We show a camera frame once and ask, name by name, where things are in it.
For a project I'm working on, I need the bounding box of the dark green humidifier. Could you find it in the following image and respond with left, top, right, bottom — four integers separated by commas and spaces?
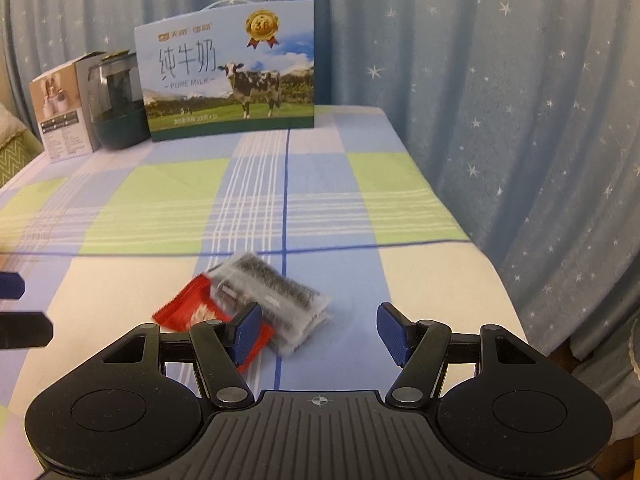
88, 50, 150, 151

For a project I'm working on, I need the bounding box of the blue milk carton box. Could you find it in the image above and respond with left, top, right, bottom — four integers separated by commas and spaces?
134, 0, 316, 141

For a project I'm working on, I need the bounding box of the grey black snack packet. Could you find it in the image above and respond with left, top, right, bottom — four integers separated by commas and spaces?
206, 252, 330, 356

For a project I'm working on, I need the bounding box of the green sofa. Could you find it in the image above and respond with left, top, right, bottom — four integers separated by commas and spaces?
0, 104, 43, 186

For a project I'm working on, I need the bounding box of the blue star curtain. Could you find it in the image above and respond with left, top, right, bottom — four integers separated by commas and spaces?
1, 0, 639, 356

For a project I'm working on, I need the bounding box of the checkered tablecloth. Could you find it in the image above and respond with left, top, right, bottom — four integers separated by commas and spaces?
1, 106, 522, 479

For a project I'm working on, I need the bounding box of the red square snack packet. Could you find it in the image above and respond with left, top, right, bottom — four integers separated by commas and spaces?
152, 273, 273, 372

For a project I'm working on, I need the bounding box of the white product box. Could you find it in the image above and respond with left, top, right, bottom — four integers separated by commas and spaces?
29, 51, 102, 162

